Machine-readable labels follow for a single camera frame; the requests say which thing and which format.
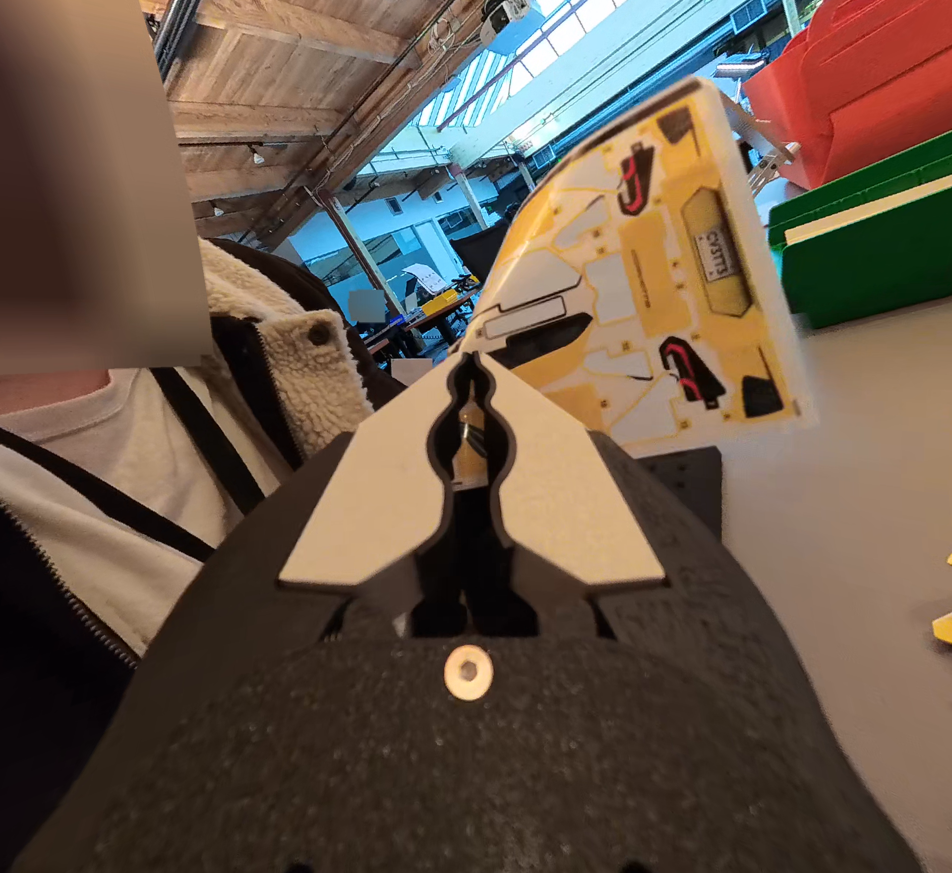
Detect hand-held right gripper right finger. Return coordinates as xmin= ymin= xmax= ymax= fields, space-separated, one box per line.
xmin=479 ymin=352 xmax=666 ymax=615

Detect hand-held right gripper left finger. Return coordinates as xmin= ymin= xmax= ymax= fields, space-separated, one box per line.
xmin=279 ymin=352 xmax=470 ymax=636

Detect yellow sticker sheet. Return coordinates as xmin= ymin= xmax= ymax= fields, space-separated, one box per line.
xmin=448 ymin=76 xmax=817 ymax=459

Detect yellow brick car model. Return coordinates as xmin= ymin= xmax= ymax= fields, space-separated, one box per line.
xmin=931 ymin=552 xmax=952 ymax=646

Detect black studded mat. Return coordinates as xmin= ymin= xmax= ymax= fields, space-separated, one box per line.
xmin=638 ymin=445 xmax=724 ymax=541

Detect green storage bin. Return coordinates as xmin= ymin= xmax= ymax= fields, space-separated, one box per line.
xmin=766 ymin=133 xmax=952 ymax=330

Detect wooden document stand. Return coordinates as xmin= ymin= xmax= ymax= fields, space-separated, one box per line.
xmin=720 ymin=91 xmax=803 ymax=199

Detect ceiling mounted device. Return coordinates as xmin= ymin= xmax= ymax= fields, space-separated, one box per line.
xmin=479 ymin=0 xmax=547 ymax=49

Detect red plastic carry case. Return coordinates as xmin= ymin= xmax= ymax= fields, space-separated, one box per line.
xmin=742 ymin=0 xmax=952 ymax=191

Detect black lanyard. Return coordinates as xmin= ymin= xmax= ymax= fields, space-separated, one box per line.
xmin=0 ymin=366 xmax=267 ymax=563

